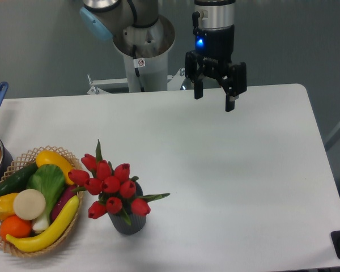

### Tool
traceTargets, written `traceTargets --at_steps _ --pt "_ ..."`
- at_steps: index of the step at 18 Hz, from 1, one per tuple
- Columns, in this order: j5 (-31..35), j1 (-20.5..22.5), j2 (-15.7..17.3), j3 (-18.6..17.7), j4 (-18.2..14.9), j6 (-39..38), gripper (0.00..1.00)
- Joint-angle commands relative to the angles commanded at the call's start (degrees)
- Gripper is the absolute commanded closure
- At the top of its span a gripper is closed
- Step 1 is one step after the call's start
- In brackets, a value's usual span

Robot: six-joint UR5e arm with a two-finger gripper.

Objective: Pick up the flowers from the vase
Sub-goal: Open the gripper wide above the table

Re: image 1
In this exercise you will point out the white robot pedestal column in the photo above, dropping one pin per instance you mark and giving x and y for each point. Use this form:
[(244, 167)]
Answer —
[(145, 54)]

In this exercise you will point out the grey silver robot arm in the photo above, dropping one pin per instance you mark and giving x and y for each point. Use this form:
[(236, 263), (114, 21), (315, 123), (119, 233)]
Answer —
[(105, 19)]

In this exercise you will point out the orange fruit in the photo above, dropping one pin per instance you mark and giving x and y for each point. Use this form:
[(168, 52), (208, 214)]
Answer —
[(16, 227)]

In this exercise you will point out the yellow lemon squash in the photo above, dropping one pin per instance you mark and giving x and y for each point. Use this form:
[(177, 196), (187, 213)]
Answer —
[(51, 157)]

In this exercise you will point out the dark grey ribbed vase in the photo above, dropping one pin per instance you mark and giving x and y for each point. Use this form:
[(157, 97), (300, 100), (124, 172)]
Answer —
[(124, 220)]

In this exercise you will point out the beige round bun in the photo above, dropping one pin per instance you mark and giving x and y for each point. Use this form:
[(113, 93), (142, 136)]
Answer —
[(29, 204)]

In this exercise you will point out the green bok choy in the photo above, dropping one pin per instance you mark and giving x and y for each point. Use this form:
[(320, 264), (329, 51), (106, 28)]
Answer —
[(50, 181)]

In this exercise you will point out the white metal base frame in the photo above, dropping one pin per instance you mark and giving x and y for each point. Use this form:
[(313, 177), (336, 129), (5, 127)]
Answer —
[(118, 86)]

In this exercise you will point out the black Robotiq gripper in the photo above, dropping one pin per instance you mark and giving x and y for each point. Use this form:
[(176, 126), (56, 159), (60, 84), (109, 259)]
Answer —
[(212, 58)]

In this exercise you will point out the red tulip bouquet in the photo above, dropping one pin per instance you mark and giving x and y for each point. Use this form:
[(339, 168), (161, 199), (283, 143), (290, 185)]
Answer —
[(102, 180)]

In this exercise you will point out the purple eggplant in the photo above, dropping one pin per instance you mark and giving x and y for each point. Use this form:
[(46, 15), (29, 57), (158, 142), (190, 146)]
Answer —
[(65, 196)]

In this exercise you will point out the yellow banana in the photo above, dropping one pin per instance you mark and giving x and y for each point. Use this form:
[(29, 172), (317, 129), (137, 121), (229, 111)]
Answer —
[(52, 233)]

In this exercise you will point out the green cucumber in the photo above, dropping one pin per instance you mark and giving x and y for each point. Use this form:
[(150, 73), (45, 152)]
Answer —
[(17, 181)]

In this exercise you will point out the yellow bell pepper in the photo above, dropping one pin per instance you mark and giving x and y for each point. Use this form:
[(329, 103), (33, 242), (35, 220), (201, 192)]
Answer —
[(7, 205)]

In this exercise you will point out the woven wicker basket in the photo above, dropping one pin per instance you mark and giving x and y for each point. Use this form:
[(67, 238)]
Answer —
[(22, 161)]

